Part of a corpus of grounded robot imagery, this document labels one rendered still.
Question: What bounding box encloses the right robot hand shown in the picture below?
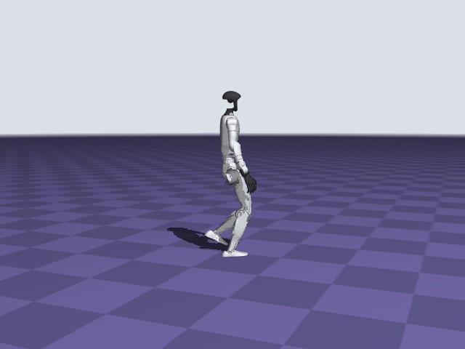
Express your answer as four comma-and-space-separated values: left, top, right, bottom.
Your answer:
240, 169, 256, 193

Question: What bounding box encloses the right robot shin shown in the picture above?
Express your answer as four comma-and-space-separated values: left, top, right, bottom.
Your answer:
228, 210, 250, 253

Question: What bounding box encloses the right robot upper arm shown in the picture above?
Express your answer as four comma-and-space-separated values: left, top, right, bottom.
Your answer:
226, 118, 238, 152

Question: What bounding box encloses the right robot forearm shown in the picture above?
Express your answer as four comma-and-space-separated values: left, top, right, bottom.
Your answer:
232, 142, 248, 174

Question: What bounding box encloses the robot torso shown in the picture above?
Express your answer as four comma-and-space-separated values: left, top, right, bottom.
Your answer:
220, 113, 240, 179

